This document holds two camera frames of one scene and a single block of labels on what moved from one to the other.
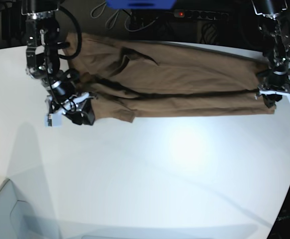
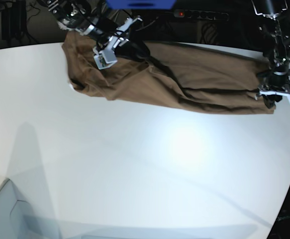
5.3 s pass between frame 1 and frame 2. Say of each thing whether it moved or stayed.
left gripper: moved
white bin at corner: stayed
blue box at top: stayed
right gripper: stayed
